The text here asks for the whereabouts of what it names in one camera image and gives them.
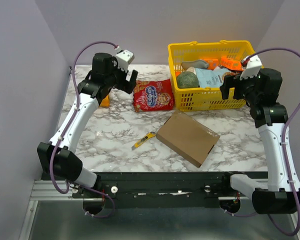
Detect yellow utility knife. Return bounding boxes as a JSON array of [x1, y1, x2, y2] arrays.
[[131, 131, 156, 150]]

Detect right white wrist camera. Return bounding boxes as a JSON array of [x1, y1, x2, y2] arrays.
[[239, 55, 262, 81]]

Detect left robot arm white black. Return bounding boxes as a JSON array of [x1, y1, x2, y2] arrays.
[[37, 50, 138, 198]]

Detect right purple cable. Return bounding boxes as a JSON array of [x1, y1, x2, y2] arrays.
[[224, 47, 300, 236]]

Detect grey pouch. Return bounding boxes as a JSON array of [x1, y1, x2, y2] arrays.
[[181, 59, 209, 70]]

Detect orange snack packet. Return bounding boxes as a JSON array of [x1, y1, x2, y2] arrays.
[[99, 94, 110, 108]]

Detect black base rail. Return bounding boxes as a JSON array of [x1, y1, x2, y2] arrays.
[[71, 171, 268, 213]]

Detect red candy bag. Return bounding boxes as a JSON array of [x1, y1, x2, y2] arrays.
[[133, 79, 175, 112]]

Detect brown cardboard express box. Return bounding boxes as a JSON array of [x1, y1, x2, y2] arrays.
[[156, 110, 220, 168]]

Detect yellow plastic basket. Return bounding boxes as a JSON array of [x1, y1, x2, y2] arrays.
[[167, 40, 255, 112]]

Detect orange carton box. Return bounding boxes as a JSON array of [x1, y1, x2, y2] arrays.
[[219, 56, 243, 71]]

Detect aluminium frame profile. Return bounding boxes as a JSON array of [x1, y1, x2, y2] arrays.
[[17, 178, 76, 240]]

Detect small orange box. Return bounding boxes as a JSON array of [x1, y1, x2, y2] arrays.
[[201, 58, 219, 70]]

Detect light blue chips bag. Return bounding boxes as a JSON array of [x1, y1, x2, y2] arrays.
[[195, 68, 234, 88]]

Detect green round melon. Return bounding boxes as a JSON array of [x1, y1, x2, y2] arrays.
[[176, 71, 199, 89]]

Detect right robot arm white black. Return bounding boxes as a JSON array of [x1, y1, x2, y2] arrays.
[[220, 68, 300, 214]]

